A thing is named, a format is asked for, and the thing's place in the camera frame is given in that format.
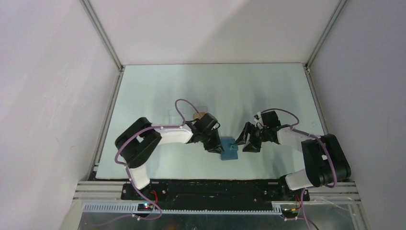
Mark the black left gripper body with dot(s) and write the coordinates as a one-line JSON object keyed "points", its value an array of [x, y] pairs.
{"points": [[210, 139]]}

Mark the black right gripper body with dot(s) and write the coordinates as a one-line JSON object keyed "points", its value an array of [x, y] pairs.
{"points": [[257, 136]]}

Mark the clear acrylic card box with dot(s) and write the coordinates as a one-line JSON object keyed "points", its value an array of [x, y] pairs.
{"points": [[187, 112]]}

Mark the blue leather card holder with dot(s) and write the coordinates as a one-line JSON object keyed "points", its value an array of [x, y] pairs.
{"points": [[230, 150]]}

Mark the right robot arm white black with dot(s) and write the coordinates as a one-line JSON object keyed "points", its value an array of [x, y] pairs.
{"points": [[324, 160]]}

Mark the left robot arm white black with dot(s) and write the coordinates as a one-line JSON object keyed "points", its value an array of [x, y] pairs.
{"points": [[136, 144]]}

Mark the gold card in box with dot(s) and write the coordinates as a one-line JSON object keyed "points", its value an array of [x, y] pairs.
{"points": [[198, 115]]}

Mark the right controller board with leds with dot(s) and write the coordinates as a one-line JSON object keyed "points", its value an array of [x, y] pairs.
{"points": [[290, 214]]}

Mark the controller board with leds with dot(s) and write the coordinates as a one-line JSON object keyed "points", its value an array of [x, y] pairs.
{"points": [[145, 207], [290, 214]]}

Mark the left controller board with leds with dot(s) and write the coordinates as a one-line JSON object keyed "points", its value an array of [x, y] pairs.
{"points": [[145, 207]]}

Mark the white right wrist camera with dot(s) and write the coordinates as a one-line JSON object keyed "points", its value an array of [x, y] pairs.
{"points": [[258, 118]]}

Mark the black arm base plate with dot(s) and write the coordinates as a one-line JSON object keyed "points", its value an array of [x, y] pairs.
{"points": [[273, 189]]}

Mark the grey slotted cable duct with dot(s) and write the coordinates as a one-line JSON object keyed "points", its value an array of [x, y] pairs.
{"points": [[135, 208]]}

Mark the left aluminium frame post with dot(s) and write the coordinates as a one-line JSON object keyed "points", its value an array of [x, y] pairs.
{"points": [[97, 24]]}

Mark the aluminium frame post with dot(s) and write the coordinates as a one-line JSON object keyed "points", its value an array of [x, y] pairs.
{"points": [[327, 29], [97, 24]]}

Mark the right aluminium frame post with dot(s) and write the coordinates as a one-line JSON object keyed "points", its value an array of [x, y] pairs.
{"points": [[327, 29]]}

